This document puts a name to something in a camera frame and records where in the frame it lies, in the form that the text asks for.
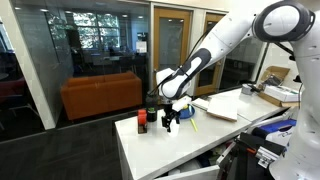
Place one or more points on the yellow-green marker pen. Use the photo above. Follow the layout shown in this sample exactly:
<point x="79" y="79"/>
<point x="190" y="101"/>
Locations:
<point x="194" y="124"/>

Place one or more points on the orange sofa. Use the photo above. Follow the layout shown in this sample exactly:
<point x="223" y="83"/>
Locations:
<point x="88" y="96"/>

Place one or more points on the white open notebook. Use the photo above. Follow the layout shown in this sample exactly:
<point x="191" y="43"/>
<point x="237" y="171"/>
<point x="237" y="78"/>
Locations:
<point x="220" y="107"/>

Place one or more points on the small grey tape roll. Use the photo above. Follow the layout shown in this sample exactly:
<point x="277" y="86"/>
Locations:
<point x="246" y="89"/>

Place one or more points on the blue plate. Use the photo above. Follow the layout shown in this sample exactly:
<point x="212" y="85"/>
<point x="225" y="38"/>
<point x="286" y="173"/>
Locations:
<point x="187" y="113"/>

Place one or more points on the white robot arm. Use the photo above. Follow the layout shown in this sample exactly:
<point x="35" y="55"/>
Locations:
<point x="293" y="28"/>

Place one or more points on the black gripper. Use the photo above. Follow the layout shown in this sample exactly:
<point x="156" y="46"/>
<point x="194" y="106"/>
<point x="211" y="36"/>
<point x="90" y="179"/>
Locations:
<point x="169" y="116"/>

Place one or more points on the white cup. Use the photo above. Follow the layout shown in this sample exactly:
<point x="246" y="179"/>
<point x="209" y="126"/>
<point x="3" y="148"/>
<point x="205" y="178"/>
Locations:
<point x="175" y="127"/>

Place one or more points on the open cardboard box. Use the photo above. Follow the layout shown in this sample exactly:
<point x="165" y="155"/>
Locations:
<point x="274" y="76"/>

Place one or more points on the black bottle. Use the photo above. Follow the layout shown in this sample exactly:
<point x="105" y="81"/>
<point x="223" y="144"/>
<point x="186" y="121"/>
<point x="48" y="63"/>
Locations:
<point x="151" y="107"/>

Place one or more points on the white flat box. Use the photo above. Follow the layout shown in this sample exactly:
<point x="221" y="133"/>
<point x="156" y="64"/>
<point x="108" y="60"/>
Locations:
<point x="281" y="93"/>

